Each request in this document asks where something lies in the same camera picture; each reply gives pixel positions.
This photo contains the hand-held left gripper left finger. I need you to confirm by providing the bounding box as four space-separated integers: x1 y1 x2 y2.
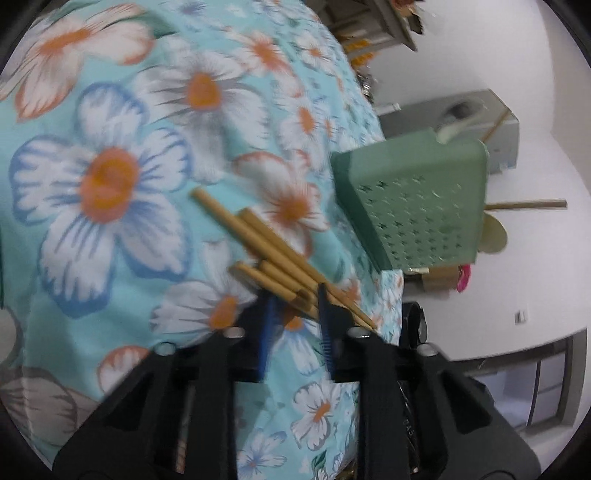
53 295 284 480

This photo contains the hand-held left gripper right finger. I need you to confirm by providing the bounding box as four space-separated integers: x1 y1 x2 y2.
316 282 541 480

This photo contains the bamboo chopstick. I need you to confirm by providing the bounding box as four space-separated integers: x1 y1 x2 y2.
191 187 324 296
238 208 378 330
481 107 512 140
229 261 319 320
484 198 568 212
259 258 319 303

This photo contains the green plastic utensil holder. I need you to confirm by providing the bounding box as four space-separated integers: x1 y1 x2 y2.
331 128 490 273

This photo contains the white ceramic spoon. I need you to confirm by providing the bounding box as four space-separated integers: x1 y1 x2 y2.
434 99 486 145

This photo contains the large printed cardboard box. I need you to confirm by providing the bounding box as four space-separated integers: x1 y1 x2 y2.
406 265 462 291

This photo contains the beige round spoon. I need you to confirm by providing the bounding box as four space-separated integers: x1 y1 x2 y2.
478 212 508 254

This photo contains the dark framed glass door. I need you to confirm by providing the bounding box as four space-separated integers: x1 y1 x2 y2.
462 332 591 435

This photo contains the grey refrigerator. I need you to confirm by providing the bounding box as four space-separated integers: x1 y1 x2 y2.
376 89 520 174

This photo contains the floral blue blanket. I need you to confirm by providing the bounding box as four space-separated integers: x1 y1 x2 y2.
0 0 407 480

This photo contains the yellow plastic bag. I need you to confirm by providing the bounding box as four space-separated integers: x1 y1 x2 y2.
344 37 386 65

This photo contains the white long table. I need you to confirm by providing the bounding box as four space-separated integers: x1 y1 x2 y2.
318 0 426 52

